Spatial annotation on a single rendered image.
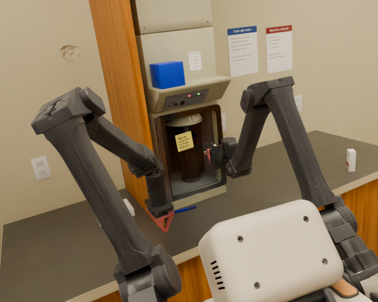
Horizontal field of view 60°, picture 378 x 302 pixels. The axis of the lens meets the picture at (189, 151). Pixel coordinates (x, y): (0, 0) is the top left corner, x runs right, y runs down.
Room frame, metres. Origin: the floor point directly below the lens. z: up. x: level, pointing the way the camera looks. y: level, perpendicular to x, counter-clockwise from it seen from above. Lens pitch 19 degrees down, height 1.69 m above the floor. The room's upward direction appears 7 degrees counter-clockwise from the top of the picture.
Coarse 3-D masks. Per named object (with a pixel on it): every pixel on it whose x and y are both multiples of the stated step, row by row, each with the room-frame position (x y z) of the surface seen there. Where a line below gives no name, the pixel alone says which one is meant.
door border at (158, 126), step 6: (156, 120) 1.30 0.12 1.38; (156, 126) 1.29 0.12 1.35; (162, 138) 1.30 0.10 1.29; (162, 144) 1.30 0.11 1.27; (162, 150) 1.30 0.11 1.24; (162, 156) 1.30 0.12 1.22; (162, 162) 1.29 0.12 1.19; (168, 174) 1.30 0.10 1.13; (168, 180) 1.30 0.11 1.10; (168, 186) 1.30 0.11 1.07; (168, 192) 1.30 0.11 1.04; (168, 198) 1.30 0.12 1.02
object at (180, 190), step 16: (192, 112) 1.36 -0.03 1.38; (208, 112) 1.39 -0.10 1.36; (176, 128) 1.33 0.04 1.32; (192, 128) 1.36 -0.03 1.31; (208, 128) 1.39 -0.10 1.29; (176, 144) 1.33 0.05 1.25; (208, 144) 1.38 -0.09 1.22; (176, 160) 1.32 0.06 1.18; (192, 160) 1.35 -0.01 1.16; (208, 160) 1.38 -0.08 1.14; (176, 176) 1.32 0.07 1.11; (192, 176) 1.35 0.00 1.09; (208, 176) 1.38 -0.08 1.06; (224, 176) 1.41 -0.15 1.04; (176, 192) 1.31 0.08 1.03; (192, 192) 1.34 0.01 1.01
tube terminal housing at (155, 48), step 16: (160, 32) 1.34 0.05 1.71; (176, 32) 1.37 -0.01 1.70; (192, 32) 1.40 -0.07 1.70; (208, 32) 1.43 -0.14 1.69; (144, 48) 1.31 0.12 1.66; (160, 48) 1.33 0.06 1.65; (176, 48) 1.36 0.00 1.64; (192, 48) 1.39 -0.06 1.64; (208, 48) 1.43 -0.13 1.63; (144, 64) 1.31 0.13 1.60; (208, 64) 1.42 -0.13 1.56; (144, 80) 1.34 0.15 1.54; (160, 112) 1.32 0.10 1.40; (176, 112) 1.35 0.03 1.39; (208, 192) 1.40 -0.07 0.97; (224, 192) 1.43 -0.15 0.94; (176, 208) 1.32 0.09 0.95
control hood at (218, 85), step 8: (192, 80) 1.37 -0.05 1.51; (200, 80) 1.34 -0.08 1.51; (208, 80) 1.31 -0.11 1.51; (216, 80) 1.30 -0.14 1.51; (224, 80) 1.32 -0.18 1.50; (152, 88) 1.28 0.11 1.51; (168, 88) 1.23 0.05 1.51; (176, 88) 1.23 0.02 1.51; (184, 88) 1.24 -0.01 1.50; (192, 88) 1.26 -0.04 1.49; (200, 88) 1.29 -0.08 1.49; (208, 88) 1.31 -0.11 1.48; (216, 88) 1.33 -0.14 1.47; (224, 88) 1.36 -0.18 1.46; (152, 96) 1.27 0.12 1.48; (160, 96) 1.22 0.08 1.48; (208, 96) 1.36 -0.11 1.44; (216, 96) 1.38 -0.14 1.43; (152, 104) 1.29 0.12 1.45; (160, 104) 1.25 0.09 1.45; (192, 104) 1.35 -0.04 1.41
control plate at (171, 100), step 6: (198, 90) 1.29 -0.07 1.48; (204, 90) 1.31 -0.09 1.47; (168, 96) 1.24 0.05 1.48; (174, 96) 1.25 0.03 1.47; (180, 96) 1.27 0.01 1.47; (186, 96) 1.29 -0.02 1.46; (192, 96) 1.30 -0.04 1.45; (198, 96) 1.32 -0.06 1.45; (204, 96) 1.34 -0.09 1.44; (168, 102) 1.26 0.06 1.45; (174, 102) 1.28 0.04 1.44; (180, 102) 1.30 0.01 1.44; (186, 102) 1.32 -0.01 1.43; (192, 102) 1.34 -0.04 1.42; (168, 108) 1.30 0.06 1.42
